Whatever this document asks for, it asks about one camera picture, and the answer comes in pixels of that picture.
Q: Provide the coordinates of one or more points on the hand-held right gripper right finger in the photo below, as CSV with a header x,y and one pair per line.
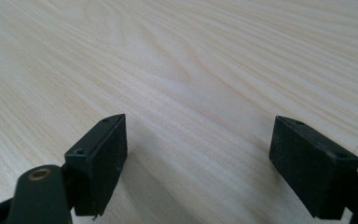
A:
x,y
313,168

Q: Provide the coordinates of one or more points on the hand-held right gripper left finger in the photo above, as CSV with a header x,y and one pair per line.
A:
x,y
99,165

